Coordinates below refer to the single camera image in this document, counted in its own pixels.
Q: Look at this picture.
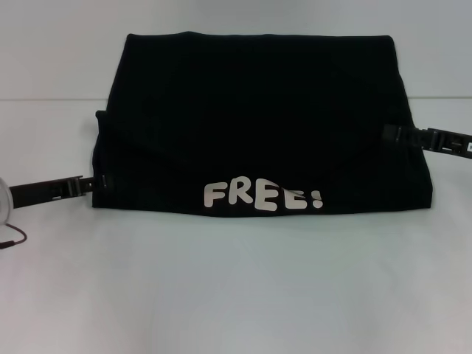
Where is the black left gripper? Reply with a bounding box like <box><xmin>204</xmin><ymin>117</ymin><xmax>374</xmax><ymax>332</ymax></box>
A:
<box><xmin>8</xmin><ymin>175</ymin><xmax>112</xmax><ymax>209</ymax></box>

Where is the black t-shirt with white print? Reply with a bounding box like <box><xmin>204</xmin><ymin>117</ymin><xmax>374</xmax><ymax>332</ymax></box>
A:
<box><xmin>90</xmin><ymin>32</ymin><xmax>434</xmax><ymax>219</ymax></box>

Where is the thin dark left gripper cable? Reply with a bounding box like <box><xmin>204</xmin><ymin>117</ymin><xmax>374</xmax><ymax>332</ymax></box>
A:
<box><xmin>0</xmin><ymin>223</ymin><xmax>30</xmax><ymax>252</ymax></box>

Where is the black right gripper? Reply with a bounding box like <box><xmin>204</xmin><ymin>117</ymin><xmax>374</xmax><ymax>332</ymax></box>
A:
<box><xmin>382</xmin><ymin>124</ymin><xmax>472</xmax><ymax>160</ymax></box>

